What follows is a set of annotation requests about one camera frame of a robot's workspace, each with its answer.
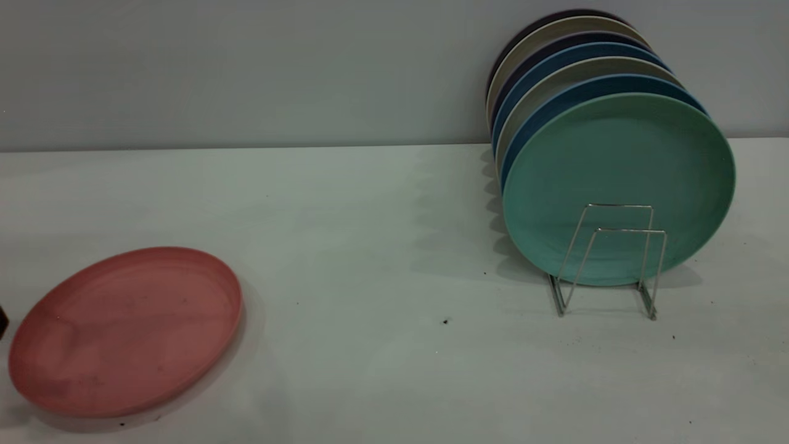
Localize pink round plate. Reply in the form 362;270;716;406
7;247;244;420

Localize blue round plate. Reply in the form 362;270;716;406
499;74;709;186
491;42;671;149

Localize green round plate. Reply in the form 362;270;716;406
502;92;736;287

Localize cream round plate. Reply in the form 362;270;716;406
486;17;652;124
495;57;684;161

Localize dark navy round plate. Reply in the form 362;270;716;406
489;31;655;124

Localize dark purple round plate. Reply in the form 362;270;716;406
486;9;631;93

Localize silver wire plate rack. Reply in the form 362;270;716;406
547;203;668;321

